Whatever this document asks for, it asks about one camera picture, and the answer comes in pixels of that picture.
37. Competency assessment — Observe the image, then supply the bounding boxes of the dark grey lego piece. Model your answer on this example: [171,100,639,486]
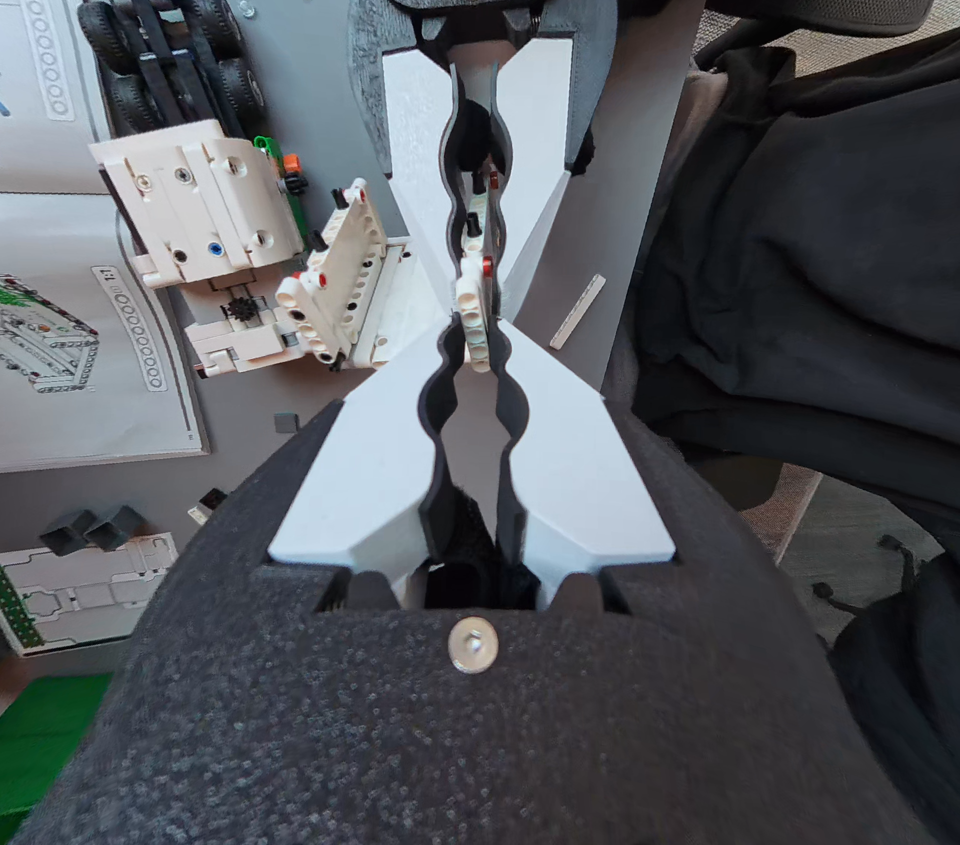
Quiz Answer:
[84,505,147,552]
[41,511,97,556]

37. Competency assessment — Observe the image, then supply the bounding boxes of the person's black sweatshirt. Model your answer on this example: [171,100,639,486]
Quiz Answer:
[615,0,960,539]

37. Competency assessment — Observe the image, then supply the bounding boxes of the white lego beam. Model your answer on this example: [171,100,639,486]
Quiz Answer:
[453,170,502,374]

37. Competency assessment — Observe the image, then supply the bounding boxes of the lego instruction booklet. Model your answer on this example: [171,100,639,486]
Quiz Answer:
[0,0,211,473]

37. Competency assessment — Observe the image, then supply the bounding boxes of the white lego truck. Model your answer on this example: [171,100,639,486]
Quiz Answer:
[78,0,415,379]

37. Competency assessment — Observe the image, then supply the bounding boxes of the green plastic bin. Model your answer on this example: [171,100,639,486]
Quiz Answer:
[0,672,115,818]

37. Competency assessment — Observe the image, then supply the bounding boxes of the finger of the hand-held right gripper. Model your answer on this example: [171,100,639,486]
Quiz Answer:
[487,33,577,329]
[381,47,465,320]

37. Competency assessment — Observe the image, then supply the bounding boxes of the long flat white strip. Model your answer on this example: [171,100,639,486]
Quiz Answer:
[549,273,607,350]

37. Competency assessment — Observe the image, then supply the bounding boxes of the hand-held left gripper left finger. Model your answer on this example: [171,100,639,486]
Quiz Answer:
[267,316,465,610]

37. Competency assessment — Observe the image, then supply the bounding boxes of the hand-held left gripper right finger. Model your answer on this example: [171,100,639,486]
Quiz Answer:
[491,318,678,602]

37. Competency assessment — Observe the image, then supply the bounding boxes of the lego sticker sheet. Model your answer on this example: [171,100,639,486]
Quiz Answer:
[0,531,181,659]

